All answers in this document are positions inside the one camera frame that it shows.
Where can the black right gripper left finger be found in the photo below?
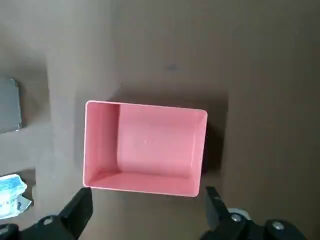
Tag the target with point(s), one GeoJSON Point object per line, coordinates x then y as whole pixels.
{"type": "Point", "coordinates": [75, 210]}

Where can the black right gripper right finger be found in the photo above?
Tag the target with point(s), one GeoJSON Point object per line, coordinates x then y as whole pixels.
{"type": "Point", "coordinates": [220, 215]}

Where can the wrapped new mask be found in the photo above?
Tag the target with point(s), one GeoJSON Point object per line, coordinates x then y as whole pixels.
{"type": "Point", "coordinates": [10, 190]}

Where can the pink plastic box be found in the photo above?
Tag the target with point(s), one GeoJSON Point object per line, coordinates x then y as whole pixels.
{"type": "Point", "coordinates": [150, 150]}

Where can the silver aluminium case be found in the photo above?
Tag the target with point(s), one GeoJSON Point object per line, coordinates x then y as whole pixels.
{"type": "Point", "coordinates": [8, 105]}

